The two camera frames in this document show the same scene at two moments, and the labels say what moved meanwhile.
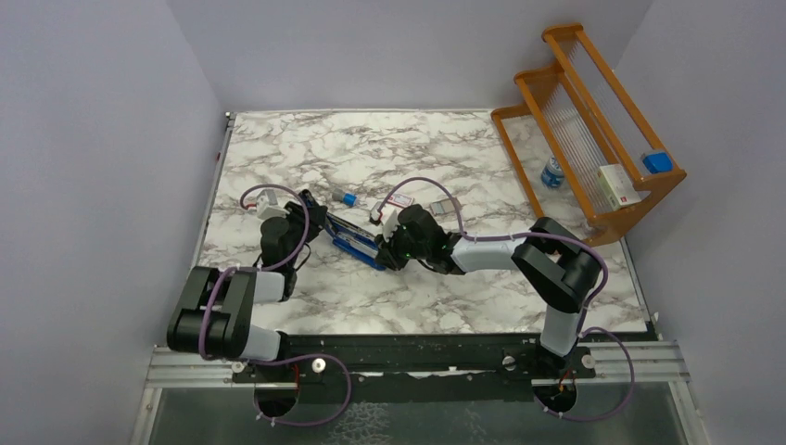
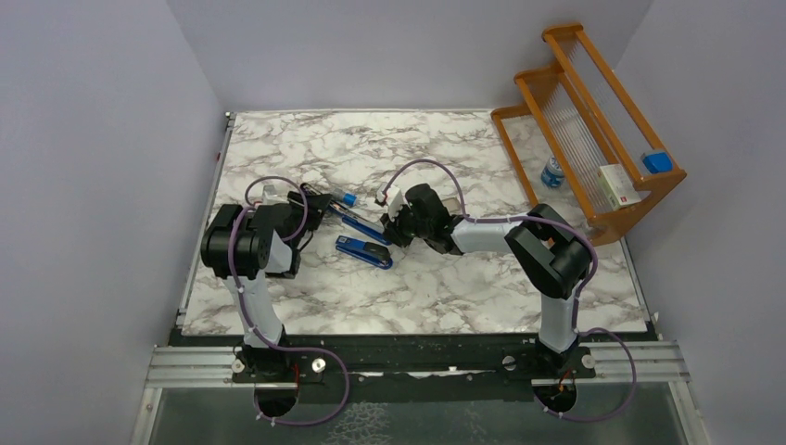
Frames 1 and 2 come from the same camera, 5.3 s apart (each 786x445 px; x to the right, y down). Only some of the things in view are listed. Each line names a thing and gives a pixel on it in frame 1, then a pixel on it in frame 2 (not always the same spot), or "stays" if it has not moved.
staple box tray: x=444 y=207 stays
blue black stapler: x=336 y=223 to x=361 y=222
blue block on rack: x=658 y=162 stays
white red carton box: x=616 y=186 stays
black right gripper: x=386 y=254 to x=391 y=230
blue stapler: x=360 y=252 stays
